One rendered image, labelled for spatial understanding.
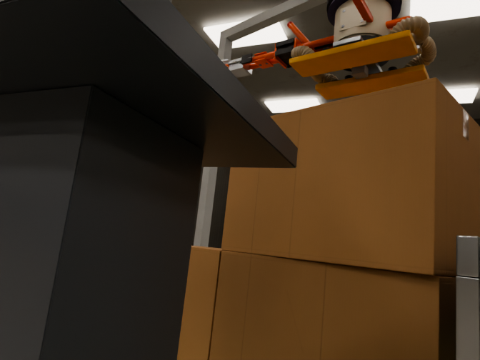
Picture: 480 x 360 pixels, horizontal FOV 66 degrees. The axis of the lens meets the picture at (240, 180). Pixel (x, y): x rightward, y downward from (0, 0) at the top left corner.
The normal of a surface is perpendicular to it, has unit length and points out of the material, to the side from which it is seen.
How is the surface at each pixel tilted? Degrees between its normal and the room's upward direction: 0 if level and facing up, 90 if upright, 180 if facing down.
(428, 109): 90
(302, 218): 90
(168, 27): 90
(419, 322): 90
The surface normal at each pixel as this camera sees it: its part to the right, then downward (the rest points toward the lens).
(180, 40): 0.91, 0.03
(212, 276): -0.68, -0.20
